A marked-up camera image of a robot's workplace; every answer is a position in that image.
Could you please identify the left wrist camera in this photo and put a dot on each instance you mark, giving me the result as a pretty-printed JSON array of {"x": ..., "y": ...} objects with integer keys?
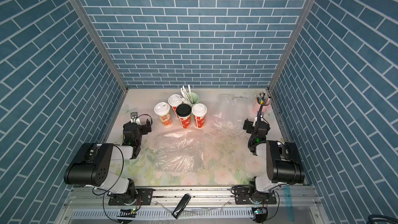
[{"x": 134, "y": 117}]

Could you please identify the orange cup white lid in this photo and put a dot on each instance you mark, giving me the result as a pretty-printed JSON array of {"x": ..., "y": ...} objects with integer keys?
[{"x": 163, "y": 111}]

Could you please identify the back red cup white lid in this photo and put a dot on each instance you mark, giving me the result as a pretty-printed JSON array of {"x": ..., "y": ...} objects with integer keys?
[{"x": 174, "y": 101}]

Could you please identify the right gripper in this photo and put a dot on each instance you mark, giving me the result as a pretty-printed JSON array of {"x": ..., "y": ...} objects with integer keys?
[{"x": 251, "y": 125}]

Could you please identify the green straw holder cup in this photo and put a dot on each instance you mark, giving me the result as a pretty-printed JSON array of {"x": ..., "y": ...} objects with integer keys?
[{"x": 195, "y": 99}]

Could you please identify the pink pen holder cup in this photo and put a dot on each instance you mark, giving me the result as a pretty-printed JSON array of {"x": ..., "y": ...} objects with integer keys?
[{"x": 266, "y": 106}]

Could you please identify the aluminium front rail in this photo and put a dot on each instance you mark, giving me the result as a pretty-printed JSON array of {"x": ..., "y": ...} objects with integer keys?
[{"x": 206, "y": 196}]

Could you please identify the right red cup white lid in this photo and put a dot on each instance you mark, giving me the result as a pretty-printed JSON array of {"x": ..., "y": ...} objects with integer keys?
[{"x": 199, "y": 112}]

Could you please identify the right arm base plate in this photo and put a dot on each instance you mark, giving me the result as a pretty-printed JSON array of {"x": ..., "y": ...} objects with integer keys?
[{"x": 245, "y": 196}]

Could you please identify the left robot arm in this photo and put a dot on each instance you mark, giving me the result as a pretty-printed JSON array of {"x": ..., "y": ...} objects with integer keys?
[{"x": 90, "y": 166}]

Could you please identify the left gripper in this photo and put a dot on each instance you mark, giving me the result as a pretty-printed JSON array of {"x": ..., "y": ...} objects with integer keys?
[{"x": 144, "y": 127}]

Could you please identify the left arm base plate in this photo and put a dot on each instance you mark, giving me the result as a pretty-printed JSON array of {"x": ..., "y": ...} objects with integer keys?
[{"x": 141, "y": 196}]

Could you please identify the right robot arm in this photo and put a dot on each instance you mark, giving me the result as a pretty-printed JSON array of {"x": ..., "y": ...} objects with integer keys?
[{"x": 283, "y": 166}]

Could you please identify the red cup white lid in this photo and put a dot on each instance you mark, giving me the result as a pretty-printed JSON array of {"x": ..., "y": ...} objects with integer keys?
[
  {"x": 174, "y": 101},
  {"x": 199, "y": 112}
]

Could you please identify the black remote on rail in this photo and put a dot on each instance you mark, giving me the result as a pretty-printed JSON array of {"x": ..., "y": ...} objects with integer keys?
[{"x": 181, "y": 206}]

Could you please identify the clear plastic carrier bag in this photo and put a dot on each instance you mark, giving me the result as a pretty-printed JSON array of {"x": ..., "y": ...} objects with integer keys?
[{"x": 180, "y": 151}]

